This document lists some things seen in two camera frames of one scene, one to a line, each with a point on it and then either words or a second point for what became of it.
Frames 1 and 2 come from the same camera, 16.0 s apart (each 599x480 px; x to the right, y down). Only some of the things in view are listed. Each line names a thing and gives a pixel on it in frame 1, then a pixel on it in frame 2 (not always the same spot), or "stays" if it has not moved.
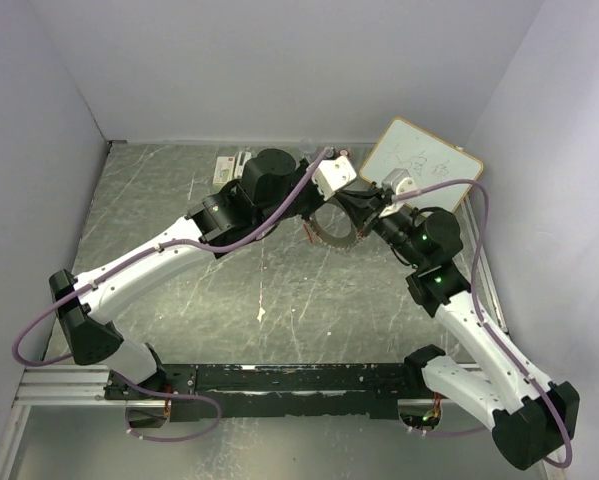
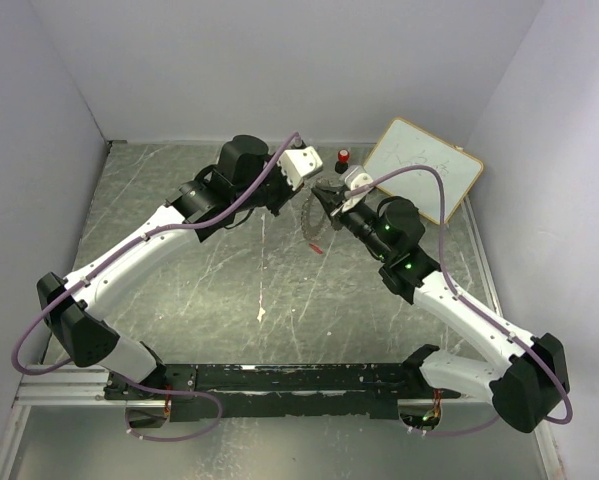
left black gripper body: [312, 198] -> [277, 189]
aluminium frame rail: [65, 385] stays
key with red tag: [309, 234] -> [315, 247]
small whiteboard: [430, 159] stays
